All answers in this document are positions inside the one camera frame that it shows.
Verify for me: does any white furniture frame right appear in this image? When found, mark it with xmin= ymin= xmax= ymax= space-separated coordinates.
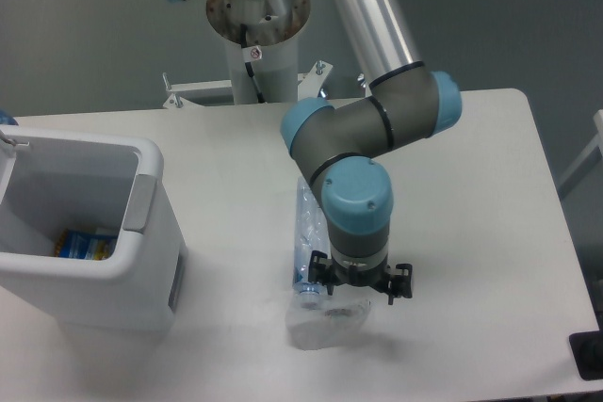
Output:
xmin=557 ymin=109 xmax=602 ymax=200

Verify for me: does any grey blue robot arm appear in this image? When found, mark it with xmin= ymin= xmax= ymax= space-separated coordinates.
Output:
xmin=172 ymin=0 xmax=463 ymax=299

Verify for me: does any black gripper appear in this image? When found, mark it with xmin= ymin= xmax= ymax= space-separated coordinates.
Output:
xmin=308 ymin=250 xmax=413 ymax=305

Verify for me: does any blue yellow snack wrapper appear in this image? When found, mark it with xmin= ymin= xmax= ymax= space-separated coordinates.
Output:
xmin=54 ymin=230 xmax=118 ymax=261

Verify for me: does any white trash can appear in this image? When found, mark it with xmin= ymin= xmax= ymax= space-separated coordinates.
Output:
xmin=1 ymin=125 xmax=187 ymax=330

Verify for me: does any white pedestal base frame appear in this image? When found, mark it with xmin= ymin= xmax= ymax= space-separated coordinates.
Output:
xmin=161 ymin=59 xmax=378 ymax=110

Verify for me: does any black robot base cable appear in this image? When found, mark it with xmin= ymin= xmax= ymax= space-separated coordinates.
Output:
xmin=238 ymin=23 xmax=267 ymax=105

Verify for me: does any black object at table edge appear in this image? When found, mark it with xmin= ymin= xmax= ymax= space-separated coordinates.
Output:
xmin=569 ymin=330 xmax=602 ymax=381

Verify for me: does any clear plastic water bottle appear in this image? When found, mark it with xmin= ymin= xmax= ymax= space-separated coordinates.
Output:
xmin=292 ymin=177 xmax=330 ymax=310

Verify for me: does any white paper tissue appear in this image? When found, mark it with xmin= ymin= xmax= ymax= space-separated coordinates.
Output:
xmin=285 ymin=293 xmax=371 ymax=351

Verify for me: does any blue object at left edge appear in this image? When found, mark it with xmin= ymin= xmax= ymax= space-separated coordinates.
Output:
xmin=0 ymin=109 xmax=19 ymax=125

